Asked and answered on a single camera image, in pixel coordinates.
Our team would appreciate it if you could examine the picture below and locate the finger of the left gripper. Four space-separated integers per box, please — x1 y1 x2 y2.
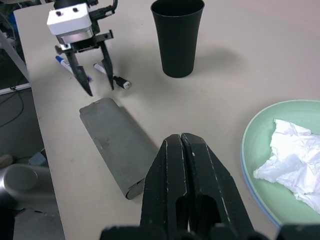
65 50 94 97
99 42 116 91

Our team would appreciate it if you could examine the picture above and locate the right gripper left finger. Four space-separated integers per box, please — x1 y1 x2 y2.
139 133 189 233

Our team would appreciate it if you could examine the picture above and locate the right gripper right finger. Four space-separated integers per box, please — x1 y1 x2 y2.
180 132 254 232

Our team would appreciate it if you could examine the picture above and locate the grey glasses case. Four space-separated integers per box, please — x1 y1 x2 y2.
79 97 160 201

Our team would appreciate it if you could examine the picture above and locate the light green plate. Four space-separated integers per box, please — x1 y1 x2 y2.
241 99 320 230

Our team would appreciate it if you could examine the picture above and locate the white tissue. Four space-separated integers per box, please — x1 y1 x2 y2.
252 118 320 216

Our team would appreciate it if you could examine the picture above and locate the black-capped white marker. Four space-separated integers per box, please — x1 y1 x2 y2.
93 62 133 90

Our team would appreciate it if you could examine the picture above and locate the blue-capped white marker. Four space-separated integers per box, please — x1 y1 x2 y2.
55 55 93 83

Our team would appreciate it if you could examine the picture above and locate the black plastic cup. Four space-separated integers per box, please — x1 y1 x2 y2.
150 0 206 79

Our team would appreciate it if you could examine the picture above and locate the blue floor box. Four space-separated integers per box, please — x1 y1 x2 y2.
28 151 49 167

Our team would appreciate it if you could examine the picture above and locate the brown rounded object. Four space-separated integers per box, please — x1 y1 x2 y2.
0 154 14 169

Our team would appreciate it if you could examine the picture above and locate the silver robot body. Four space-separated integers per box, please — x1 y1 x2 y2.
0 163 55 212

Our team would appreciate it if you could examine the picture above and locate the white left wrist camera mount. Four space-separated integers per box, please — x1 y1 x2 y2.
46 4 93 45

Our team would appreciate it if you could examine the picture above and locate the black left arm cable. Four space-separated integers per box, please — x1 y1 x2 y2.
88 0 119 20

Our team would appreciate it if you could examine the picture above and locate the white metal frame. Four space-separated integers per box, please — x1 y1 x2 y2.
0 29 32 96

